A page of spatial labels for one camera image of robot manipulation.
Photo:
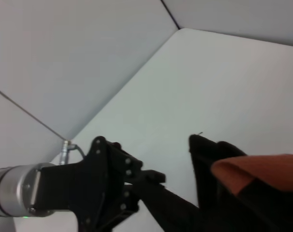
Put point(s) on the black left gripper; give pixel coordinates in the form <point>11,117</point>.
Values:
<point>71,188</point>

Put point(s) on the black fabric food bag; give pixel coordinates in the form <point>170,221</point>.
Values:
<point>202,157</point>

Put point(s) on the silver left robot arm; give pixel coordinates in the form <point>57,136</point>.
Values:
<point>13,188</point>

